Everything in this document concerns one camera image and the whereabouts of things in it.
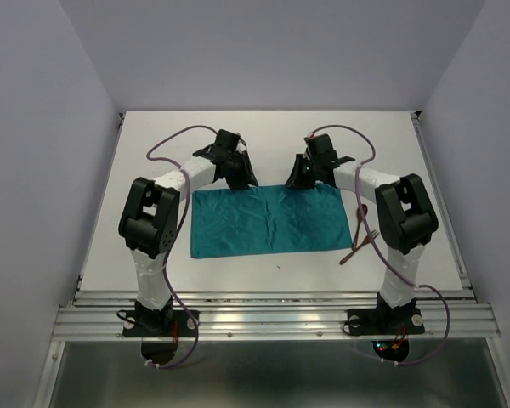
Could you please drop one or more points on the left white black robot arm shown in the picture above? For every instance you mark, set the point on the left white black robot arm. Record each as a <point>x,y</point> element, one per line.
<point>151,221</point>

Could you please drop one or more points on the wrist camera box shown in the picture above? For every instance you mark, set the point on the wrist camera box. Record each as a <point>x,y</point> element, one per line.
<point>320,149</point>
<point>226,140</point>

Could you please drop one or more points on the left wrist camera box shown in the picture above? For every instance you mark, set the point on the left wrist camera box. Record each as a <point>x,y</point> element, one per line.
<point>226,140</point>

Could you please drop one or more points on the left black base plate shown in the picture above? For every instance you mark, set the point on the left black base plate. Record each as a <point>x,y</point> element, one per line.
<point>177,323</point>

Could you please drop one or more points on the brown wooden fork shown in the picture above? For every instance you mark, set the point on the brown wooden fork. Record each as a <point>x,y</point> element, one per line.
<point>366,241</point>

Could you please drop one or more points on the brown wooden spoon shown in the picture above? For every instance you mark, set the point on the brown wooden spoon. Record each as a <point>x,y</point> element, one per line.
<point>360,213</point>

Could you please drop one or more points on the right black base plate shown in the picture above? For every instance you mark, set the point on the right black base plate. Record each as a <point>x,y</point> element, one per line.
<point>382,322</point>

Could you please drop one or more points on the teal cloth napkin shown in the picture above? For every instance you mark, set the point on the teal cloth napkin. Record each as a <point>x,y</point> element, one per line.
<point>267,220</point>

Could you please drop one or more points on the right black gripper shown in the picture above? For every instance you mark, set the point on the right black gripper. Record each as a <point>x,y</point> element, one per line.
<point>295,179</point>

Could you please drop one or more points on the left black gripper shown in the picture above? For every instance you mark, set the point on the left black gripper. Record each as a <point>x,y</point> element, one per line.
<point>246,176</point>

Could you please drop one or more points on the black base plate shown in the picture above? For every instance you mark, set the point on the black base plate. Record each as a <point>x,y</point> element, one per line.
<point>382,322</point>
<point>177,323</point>

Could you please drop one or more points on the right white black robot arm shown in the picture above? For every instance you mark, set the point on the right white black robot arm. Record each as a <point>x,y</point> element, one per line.
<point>405,215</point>

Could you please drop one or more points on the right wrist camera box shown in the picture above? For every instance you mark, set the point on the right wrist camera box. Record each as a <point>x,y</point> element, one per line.
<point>320,149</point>

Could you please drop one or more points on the aluminium frame rail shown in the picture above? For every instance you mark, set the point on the aluminium frame rail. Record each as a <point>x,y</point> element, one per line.
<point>238,316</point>

